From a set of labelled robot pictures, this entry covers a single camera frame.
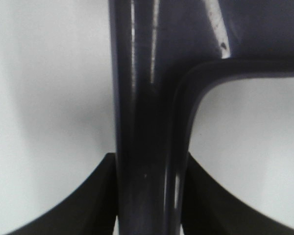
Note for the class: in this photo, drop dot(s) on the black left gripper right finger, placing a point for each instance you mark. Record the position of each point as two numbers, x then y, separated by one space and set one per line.
209 209

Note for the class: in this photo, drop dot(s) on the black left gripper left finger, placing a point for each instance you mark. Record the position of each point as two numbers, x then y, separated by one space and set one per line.
90 210

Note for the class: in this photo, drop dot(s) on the purple plastic dustpan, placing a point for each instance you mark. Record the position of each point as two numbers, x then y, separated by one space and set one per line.
166 55

